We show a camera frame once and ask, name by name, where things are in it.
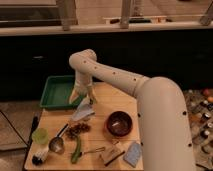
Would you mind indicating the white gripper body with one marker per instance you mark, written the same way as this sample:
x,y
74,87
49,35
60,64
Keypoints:
x,y
83,83

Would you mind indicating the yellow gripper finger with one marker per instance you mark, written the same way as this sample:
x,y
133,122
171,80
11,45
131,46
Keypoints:
x,y
73,96
91,94

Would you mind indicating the light blue towel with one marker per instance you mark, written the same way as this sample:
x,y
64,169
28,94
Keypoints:
x,y
83,110

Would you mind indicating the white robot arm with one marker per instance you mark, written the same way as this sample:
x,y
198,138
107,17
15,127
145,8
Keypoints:
x,y
163,117

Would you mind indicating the green paper cup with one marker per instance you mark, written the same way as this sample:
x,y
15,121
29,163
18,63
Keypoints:
x,y
40,136

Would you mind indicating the green plastic tray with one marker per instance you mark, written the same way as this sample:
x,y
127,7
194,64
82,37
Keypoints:
x,y
56,93

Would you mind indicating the brown pine cone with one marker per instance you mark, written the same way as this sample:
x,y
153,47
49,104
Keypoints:
x,y
74,131

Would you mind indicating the dark red bowl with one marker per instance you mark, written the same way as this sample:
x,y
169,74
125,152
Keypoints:
x,y
119,124

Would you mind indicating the metal measuring scoop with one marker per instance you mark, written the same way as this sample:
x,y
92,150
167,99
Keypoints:
x,y
56,144

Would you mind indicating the green vegetable pod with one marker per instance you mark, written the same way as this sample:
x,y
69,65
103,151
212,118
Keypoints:
x,y
75,155

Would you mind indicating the wooden block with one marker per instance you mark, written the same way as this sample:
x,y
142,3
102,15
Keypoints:
x,y
111,154

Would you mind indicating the blue grey sponge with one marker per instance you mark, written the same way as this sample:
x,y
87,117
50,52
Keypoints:
x,y
133,154

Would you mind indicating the shelf of bottles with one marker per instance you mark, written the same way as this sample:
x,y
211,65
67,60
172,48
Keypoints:
x,y
200,110

